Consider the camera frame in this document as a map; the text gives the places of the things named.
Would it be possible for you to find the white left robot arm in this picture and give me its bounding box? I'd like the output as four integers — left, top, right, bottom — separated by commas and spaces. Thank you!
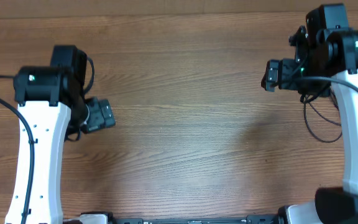
5, 45, 116, 224

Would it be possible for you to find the thin black USB cable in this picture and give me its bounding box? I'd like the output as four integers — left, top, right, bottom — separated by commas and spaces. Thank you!
301, 90, 344, 144

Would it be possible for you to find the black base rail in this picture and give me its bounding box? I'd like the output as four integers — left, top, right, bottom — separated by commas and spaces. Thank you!
63, 205, 291, 224

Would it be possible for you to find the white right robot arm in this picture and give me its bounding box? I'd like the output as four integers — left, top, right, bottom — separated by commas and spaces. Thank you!
261, 3, 358, 223

